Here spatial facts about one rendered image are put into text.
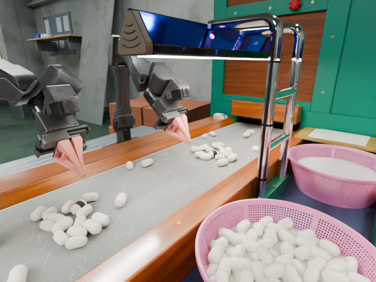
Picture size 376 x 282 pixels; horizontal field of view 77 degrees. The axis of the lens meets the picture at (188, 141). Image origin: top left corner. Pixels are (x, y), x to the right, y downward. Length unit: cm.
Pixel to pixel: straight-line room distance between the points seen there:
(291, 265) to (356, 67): 80
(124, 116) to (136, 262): 74
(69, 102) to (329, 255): 52
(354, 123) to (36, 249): 102
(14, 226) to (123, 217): 20
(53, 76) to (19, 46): 700
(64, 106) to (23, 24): 720
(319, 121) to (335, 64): 22
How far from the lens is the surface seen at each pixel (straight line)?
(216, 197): 50
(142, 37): 42
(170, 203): 53
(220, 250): 42
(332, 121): 108
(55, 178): 67
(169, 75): 66
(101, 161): 71
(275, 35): 52
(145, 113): 304
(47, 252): 47
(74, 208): 53
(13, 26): 758
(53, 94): 50
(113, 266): 38
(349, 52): 107
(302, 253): 45
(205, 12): 370
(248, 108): 111
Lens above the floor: 103
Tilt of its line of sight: 18 degrees down
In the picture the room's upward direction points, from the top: straight up
